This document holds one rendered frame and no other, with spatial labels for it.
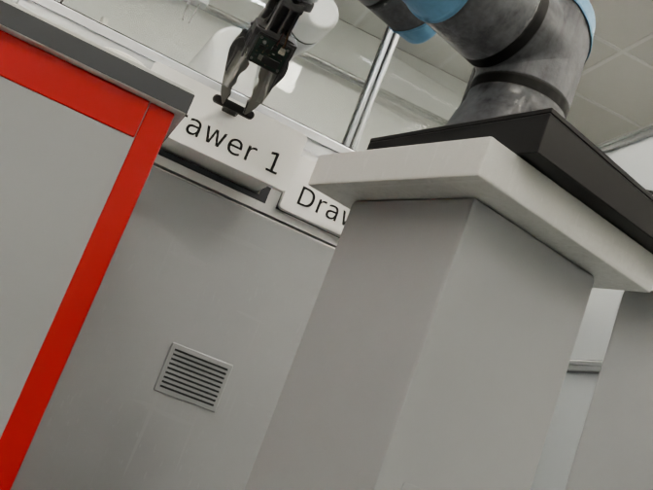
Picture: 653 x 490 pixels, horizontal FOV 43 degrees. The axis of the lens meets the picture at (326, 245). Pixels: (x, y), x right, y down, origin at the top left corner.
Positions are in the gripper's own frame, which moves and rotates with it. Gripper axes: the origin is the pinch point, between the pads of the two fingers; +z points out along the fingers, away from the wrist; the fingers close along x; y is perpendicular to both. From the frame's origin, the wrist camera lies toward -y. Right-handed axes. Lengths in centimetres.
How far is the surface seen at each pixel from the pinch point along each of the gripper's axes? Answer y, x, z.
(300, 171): -12.2, 18.4, 10.5
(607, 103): -322, 235, -6
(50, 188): 52, -20, 3
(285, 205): -8.0, 18.0, 16.5
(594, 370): -104, 173, 62
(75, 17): -17.9, -29.6, 4.9
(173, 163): -8.7, -3.9, 18.6
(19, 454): 67, -12, 24
